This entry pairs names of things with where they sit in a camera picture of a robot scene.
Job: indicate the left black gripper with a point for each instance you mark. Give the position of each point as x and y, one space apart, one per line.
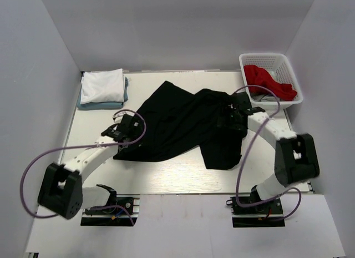
139 131

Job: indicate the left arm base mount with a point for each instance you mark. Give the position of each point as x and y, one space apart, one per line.
123 211

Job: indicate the white plastic basket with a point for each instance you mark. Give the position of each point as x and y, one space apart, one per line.
279 68

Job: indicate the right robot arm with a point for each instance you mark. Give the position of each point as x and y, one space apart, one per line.
295 154

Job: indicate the red t shirt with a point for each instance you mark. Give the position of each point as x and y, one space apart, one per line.
261 77

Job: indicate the folded white t shirt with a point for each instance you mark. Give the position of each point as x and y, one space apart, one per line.
101 87

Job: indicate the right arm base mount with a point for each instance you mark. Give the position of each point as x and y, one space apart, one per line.
266 215

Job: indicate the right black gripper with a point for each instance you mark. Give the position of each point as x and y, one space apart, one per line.
228 110

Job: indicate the grey t shirt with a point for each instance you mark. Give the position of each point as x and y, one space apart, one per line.
266 98

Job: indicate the black t shirt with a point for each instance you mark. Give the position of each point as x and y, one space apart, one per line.
177 121

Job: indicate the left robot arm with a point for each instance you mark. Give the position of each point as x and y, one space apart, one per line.
62 189

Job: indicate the folded light blue t shirt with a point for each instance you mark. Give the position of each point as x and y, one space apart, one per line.
104 105

